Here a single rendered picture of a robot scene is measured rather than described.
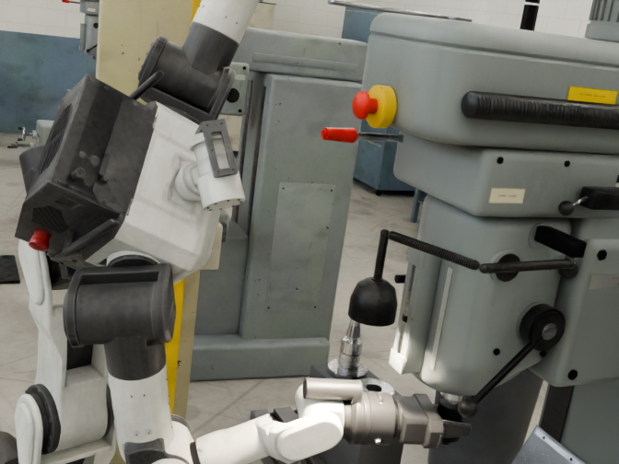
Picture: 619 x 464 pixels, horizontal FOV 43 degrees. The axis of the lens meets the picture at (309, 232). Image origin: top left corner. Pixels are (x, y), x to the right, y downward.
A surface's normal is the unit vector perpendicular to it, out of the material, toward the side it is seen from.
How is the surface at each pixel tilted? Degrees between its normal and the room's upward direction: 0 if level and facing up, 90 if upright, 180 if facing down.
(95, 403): 80
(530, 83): 90
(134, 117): 58
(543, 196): 90
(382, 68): 90
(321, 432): 93
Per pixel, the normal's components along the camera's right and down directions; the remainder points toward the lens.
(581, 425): -0.91, 0.00
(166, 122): 0.63, -0.27
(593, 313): 0.40, 0.30
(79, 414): 0.68, 0.12
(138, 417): 0.17, 0.40
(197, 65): 0.20, 0.15
